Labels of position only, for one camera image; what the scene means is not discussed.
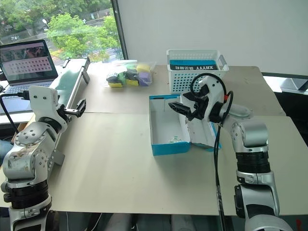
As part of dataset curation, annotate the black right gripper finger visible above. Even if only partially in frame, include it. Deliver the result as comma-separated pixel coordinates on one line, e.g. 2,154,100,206
181,92,200,104
167,101,193,116

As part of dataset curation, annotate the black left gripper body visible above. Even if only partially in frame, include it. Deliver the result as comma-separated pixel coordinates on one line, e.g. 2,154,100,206
56,104,73,124

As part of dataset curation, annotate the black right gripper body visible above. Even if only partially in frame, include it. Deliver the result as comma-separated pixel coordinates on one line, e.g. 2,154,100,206
187,86,210,122

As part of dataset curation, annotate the blue cardboard box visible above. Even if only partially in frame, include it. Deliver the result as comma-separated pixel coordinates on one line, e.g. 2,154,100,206
148,94,222,157

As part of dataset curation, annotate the white perforated plastic basket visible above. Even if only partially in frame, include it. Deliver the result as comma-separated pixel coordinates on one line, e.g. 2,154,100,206
166,49,230,95

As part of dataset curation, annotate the blue printed carton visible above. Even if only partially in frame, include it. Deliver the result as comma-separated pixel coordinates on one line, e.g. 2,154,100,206
168,59,221,72

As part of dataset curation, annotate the purple sponge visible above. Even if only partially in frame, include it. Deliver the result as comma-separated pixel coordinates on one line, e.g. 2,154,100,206
138,71,153,87

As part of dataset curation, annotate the yellow green sponge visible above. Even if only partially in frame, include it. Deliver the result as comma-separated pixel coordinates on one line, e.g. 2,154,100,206
136,63,151,73

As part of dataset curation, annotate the clear plastic bag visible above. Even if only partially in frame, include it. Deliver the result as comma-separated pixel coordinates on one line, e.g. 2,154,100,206
105,60,157,89

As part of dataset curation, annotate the open grey laptop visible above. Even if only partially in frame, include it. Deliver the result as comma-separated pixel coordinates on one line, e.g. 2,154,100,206
0,39,59,114

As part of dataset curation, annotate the blue jeans leg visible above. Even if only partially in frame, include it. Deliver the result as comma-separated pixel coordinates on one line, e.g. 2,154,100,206
0,139,14,167

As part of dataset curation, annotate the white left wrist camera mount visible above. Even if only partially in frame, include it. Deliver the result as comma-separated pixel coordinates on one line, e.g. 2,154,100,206
28,85,68,134

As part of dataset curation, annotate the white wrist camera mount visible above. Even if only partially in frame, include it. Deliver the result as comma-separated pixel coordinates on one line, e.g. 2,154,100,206
28,85,68,134
192,75,228,116

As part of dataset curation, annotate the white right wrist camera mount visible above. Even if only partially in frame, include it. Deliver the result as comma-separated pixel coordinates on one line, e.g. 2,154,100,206
192,75,228,116

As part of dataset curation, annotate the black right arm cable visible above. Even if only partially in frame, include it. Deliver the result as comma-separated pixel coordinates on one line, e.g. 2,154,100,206
190,73,234,231

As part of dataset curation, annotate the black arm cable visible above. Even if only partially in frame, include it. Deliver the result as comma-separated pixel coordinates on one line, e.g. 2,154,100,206
190,73,234,231
0,91,30,134

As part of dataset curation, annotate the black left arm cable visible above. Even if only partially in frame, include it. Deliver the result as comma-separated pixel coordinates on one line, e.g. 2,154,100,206
0,91,30,134

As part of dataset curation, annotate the dark window frame post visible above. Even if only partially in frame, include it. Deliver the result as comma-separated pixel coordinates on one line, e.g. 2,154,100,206
111,0,129,61

